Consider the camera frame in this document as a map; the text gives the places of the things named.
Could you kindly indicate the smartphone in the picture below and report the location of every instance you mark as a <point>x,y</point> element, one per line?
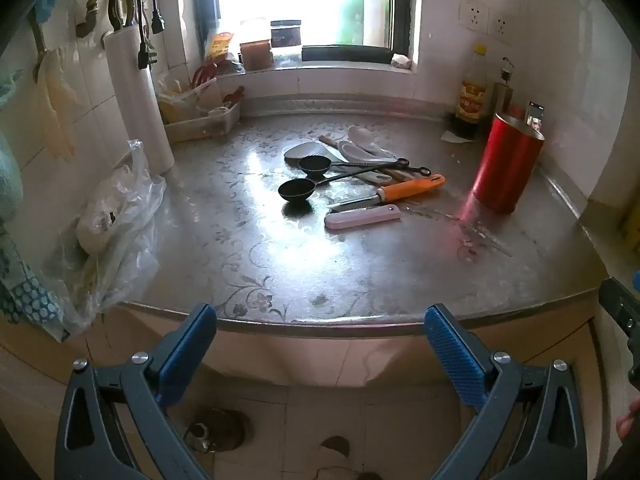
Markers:
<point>536,115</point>

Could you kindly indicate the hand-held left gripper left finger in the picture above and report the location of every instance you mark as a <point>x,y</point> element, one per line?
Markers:
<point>185,350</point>

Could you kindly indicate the pale rubber glove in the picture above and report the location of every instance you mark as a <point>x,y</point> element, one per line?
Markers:
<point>55,105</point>

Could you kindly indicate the red plastic utensil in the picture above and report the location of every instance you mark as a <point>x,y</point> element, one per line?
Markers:
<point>202,74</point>

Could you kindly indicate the patterned bamboo stick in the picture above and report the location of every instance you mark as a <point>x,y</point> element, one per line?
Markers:
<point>324,139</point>

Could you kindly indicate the jar with brown contents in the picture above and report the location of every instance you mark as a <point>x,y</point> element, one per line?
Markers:
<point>256,52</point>

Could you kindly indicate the beige counter cabinet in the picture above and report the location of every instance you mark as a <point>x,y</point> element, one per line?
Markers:
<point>320,355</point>

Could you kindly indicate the black lidded jar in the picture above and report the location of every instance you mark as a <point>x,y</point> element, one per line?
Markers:
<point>286,35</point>

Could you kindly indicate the person's right hand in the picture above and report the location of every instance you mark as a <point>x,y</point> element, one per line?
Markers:
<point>629,425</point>

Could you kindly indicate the blue dotted cloth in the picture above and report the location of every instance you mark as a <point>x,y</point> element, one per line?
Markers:
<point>25,290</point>

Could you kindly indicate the crumpled white tissue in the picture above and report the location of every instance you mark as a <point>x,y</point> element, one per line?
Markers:
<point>401,61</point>

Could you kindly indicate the clear plastic bag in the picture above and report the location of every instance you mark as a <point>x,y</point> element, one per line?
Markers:
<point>115,220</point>

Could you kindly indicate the grey dotted rice paddle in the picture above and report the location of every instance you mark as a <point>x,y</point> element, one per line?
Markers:
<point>306,150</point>

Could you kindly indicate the pink sheathed knife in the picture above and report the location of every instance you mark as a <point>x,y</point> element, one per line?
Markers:
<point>362,217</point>

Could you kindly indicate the white paper towel roll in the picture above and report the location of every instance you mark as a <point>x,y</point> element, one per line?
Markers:
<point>137,100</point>

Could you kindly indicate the black measuring spoon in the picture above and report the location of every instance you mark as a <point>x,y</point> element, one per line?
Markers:
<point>297,191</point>
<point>314,164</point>

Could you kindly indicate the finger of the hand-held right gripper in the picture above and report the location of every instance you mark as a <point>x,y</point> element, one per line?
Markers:
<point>617,305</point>

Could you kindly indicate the teal towel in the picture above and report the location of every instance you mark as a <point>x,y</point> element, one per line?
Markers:
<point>9,180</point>

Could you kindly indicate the clear plastic storage tray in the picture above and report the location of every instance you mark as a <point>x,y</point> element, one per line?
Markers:
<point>205,122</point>

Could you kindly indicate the yellow gas pipe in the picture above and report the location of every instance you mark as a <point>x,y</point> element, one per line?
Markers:
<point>94,7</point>

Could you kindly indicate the white wall socket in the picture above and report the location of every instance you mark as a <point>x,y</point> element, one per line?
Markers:
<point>500,25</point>
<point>474,12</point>

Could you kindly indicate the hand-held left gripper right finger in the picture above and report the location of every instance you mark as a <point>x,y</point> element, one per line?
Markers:
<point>457,355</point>

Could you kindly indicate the red brown scoop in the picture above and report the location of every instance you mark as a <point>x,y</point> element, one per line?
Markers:
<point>234,96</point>

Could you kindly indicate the black window frame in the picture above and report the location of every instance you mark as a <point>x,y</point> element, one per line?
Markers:
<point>402,10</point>

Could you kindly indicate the steel oil dispenser bottle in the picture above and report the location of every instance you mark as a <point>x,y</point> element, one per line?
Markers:
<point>502,95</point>

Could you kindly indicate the red metal utensil holder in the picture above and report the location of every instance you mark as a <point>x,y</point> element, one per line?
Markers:
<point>505,165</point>

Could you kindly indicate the white paper scrap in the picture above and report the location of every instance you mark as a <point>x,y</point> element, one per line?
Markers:
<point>454,136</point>

